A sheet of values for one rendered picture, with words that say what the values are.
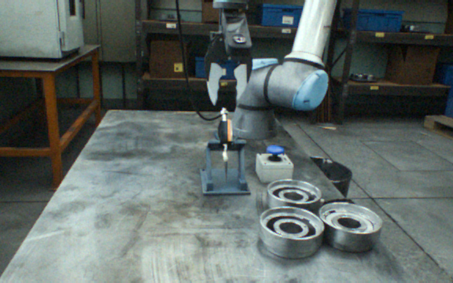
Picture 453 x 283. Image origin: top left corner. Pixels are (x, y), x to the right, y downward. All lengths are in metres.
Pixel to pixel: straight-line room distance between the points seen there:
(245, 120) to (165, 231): 0.57
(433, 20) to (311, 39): 4.44
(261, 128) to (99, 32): 3.44
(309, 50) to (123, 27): 3.44
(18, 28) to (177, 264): 2.38
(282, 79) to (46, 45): 1.96
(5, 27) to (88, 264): 2.35
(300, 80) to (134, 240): 0.63
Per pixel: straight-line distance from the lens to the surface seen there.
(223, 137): 0.85
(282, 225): 0.70
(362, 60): 5.16
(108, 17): 4.45
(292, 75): 1.11
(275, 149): 0.90
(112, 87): 4.77
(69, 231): 0.74
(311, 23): 1.16
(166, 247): 0.67
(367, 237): 0.70
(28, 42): 2.85
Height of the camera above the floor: 1.17
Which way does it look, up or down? 19 degrees down
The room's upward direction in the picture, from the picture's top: 3 degrees clockwise
